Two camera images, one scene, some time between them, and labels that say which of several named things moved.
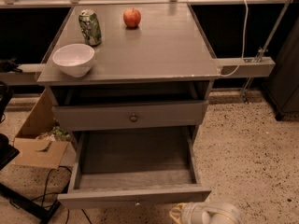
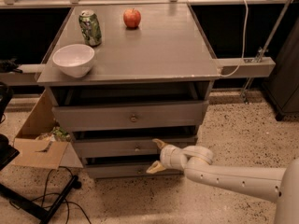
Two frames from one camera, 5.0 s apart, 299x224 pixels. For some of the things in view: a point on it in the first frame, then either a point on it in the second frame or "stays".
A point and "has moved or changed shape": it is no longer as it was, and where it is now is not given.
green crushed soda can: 91,27 stays
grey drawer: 141,168 has moved or changed shape
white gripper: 193,214 -> 167,157
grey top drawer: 130,115 stays
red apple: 132,18 stays
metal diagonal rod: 270,39 stays
